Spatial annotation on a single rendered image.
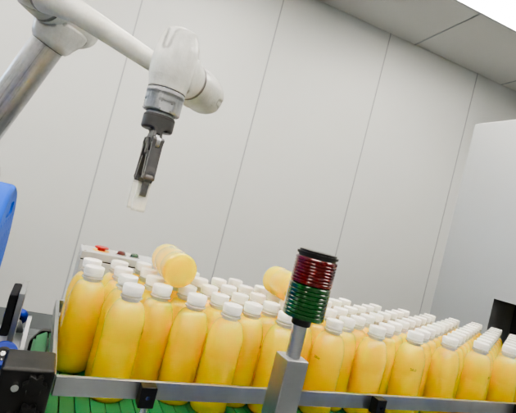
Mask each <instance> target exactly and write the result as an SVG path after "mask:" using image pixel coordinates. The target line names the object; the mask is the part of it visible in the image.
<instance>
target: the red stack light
mask: <svg viewBox="0 0 516 413"><path fill-rule="evenodd" d="M293 265H294V266H293V269H292V274H291V277H290V278H291V279H292V280H294V281H296V282H298V283H300V284H304V285H307V286H311V287H313V288H320V289H324V290H331V289H332V288H333V282H334V279H335V278H334V277H335V274H336V270H337V263H330V262H326V261H321V260H317V259H314V258H311V257H307V256H303V255H301V254H299V253H297V254H296V258H295V261H294V264H293Z"/></svg>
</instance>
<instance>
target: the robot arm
mask: <svg viewBox="0 0 516 413"><path fill-rule="evenodd" d="M17 2H18V3H19V4H20V5H21V6H22V7H24V8H25V9H26V10H27V11H28V12H29V13H30V14H31V15H32V16H34V22H33V24H32V34H31V36H30V37H29V39H28V40H27V42H26V43H25V45H24V46H23V48H22V49H21V50H20V51H19V53H18V54H17V55H16V57H15V58H14V60H13V61H12V63H11V64H10V65H9V66H8V67H7V69H6V71H5V72H4V73H3V75H2V76H1V78H0V140H1V138H2V137H3V135H4V134H5V133H6V132H7V131H8V129H9V128H10V126H11V125H12V123H13V122H14V121H15V119H16V118H17V116H18V115H19V114H20V113H21V111H22V110H23V109H24V107H25V106H26V104H27V103H28V102H29V100H30V99H31V98H32V97H33V95H34V94H35V92H36V91H37V90H38V88H39V86H40V85H41V84H42V82H43V81H44V80H45V79H46V78H47V76H48V75H49V73H50V72H51V70H52V69H53V67H54V66H55V65H56V64H57V63H58V61H59V60H60V58H61V57H62V56H64V57H66V56H69V55H70V54H71V53H72V52H75V51H76V50H78V49H85V48H90V47H92V46H93V45H94V44H95V43H96V42H97V41H98V40H101V41H102V42H104V43H105V44H107V45H108V46H110V47H111V48H114V49H115V50H116V51H117V52H119V53H121V54H123V55H124V56H126V57H127V58H129V59H130V60H132V61H134V62H136V63H137V64H139V65H140V66H142V67H143V68H145V69H146V70H148V71H149V72H148V74H149V81H148V86H147V91H146V95H145V99H144V103H143V109H144V110H145V112H144V113H143V118H142V122H141V126H142V127H143V128H144V129H148V130H149V133H148V135H147V137H144V140H143V146H142V150H141V152H140V156H139V159H138V164H137V167H136V170H135V173H134V181H133V184H132V188H131V191H130V194H129V200H128V202H127V207H128V208H131V210H132V211H138V212H142V213H143V212H144V211H145V207H146V205H147V199H148V195H149V193H150V189H151V186H152V181H154V180H155V176H156V170H157V167H158V163H159V160H160V156H161V150H162V148H163V144H164V143H165V140H164V139H163V138H162V134H163V135H171V134H172V133H173V129H174V124H175V121H174V120H177V119H178V118H179V117H180V114H181V111H182V107H183V105H184V106H185V107H187V108H190V109H192V110H193V111H195V112H197V113H200V114H205V115H207V114H212V113H214V112H216V111H217V110H218V109H219V108H220V106H221V104H222V101H223V100H224V92H223V89H222V87H221V85H220V82H219V81H218V80H217V79H216V78H215V77H214V76H213V75H212V74H211V73H210V72H209V71H208V70H207V69H206V68H205V67H203V66H202V65H201V61H200V59H199V53H200V49H199V42H198V38H197V36H196V35H195V34H194V33H193V32H192V31H190V30H188V29H185V28H184V27H181V26H171V27H167V28H166V29H165V30H164V32H163V33H162V35H161V36H160V38H159V40H158V42H157V44H156V47H155V50H154V51H153V50H151V49H150V48H149V47H148V46H146V45H145V44H143V43H142V42H140V41H139V40H137V39H136V38H135V37H134V36H132V35H131V34H129V33H128V32H126V31H125V30H123V29H122V28H120V27H119V26H118V25H116V24H115V23H114V22H112V21H111V20H109V19H108V18H106V17H105V16H104V15H102V14H101V13H99V12H98V11H96V10H95V9H93V8H92V7H90V6H89V5H88V4H87V3H86V2H85V1H84V0H17ZM0 175H1V167H0Z"/></svg>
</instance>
